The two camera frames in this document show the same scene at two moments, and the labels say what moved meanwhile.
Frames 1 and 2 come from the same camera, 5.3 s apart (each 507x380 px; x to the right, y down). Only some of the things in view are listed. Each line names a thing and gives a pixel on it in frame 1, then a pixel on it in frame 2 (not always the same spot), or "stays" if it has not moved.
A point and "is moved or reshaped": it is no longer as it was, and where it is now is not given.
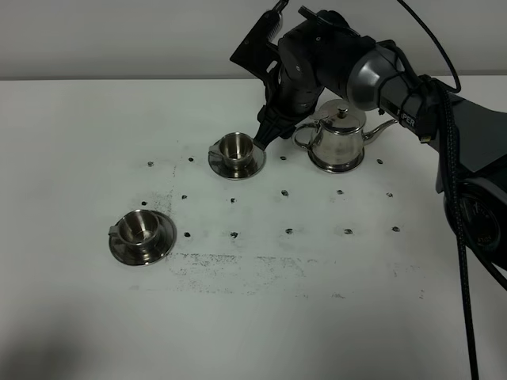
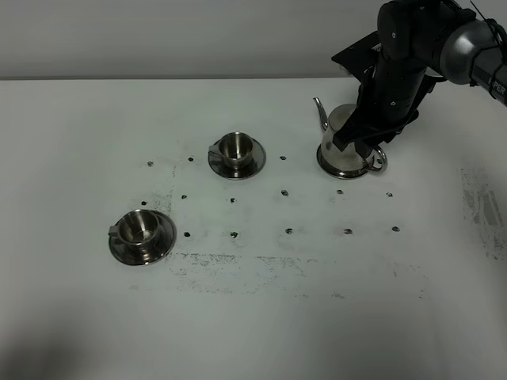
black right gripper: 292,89 → 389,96
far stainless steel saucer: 241,172 stays
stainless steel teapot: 336,142 is moved or reshaped
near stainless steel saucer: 165,241 stays
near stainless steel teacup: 138,228 stays
